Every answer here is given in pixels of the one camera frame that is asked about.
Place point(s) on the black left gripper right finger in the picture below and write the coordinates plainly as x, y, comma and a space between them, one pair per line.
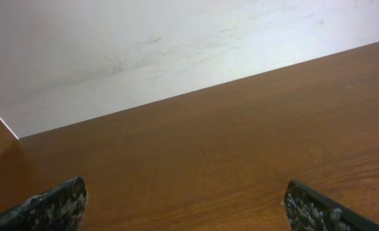
309, 210

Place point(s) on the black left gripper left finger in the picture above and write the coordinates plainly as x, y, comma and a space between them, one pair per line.
59, 208

